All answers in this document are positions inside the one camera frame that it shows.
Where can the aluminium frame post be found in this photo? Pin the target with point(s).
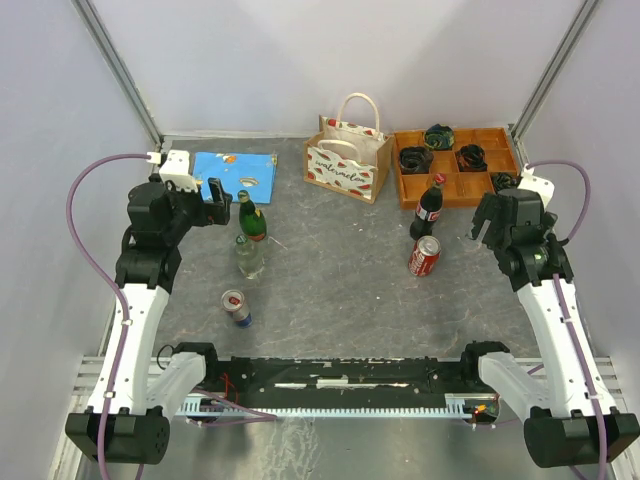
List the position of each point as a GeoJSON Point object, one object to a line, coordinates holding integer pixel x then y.
{"type": "Point", "coordinates": [90, 17]}
{"type": "Point", "coordinates": [554, 67]}

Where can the right aluminium frame post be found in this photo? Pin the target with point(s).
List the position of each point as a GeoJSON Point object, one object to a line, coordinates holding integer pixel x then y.
{"type": "Point", "coordinates": [554, 67]}

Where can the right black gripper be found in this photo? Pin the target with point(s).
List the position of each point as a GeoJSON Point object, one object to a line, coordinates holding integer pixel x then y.
{"type": "Point", "coordinates": [484, 212]}

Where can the blue patterned cloth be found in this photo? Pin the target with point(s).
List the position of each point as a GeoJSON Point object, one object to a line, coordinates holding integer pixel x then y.
{"type": "Point", "coordinates": [252, 172]}

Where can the red cola can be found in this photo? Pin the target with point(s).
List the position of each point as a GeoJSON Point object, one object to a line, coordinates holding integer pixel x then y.
{"type": "Point", "coordinates": [424, 256]}

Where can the glass cola bottle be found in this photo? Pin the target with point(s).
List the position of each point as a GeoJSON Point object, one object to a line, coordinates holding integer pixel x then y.
{"type": "Point", "coordinates": [428, 209]}

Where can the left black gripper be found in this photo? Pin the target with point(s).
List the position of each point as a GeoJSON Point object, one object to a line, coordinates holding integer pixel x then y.
{"type": "Point", "coordinates": [216, 212]}

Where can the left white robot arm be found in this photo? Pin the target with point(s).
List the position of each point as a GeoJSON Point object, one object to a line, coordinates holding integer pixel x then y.
{"type": "Point", "coordinates": [127, 418]}

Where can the wooden compartment tray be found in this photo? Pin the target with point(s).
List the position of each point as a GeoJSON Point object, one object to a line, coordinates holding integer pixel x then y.
{"type": "Point", "coordinates": [463, 187]}

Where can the left aluminium frame post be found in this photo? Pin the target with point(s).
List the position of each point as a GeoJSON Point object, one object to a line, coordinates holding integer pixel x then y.
{"type": "Point", "coordinates": [90, 17]}

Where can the green floral rolled tie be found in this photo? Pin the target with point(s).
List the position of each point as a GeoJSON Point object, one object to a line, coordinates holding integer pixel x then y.
{"type": "Point", "coordinates": [504, 180]}

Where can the clear glass bottle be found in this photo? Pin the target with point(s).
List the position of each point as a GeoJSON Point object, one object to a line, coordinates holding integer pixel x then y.
{"type": "Point", "coordinates": [249, 256]}

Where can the orange floral rolled tie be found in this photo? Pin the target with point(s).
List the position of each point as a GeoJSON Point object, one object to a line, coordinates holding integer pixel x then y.
{"type": "Point", "coordinates": [471, 158]}

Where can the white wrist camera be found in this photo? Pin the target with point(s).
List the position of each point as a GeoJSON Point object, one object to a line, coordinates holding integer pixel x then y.
{"type": "Point", "coordinates": [175, 172]}
{"type": "Point", "coordinates": [543, 187]}

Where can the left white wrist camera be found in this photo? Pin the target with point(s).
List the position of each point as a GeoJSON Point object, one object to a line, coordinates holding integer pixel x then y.
{"type": "Point", "coordinates": [175, 172]}

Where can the silver blue energy can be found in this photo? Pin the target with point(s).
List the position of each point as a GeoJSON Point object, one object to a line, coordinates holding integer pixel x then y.
{"type": "Point", "coordinates": [235, 304]}

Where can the green glass bottle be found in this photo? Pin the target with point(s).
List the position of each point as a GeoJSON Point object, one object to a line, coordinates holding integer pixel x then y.
{"type": "Point", "coordinates": [252, 221]}

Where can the green blue rolled tie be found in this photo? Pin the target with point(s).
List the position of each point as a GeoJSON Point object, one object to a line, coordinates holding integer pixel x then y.
{"type": "Point", "coordinates": [439, 138]}

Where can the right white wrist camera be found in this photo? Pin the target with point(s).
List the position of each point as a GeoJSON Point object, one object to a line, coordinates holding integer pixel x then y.
{"type": "Point", "coordinates": [543, 187]}

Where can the watermelon canvas tote bag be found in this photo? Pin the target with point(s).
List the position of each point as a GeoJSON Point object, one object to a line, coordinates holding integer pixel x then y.
{"type": "Point", "coordinates": [348, 158]}

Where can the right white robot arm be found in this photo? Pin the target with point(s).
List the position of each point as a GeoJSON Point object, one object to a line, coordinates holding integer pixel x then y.
{"type": "Point", "coordinates": [571, 418]}

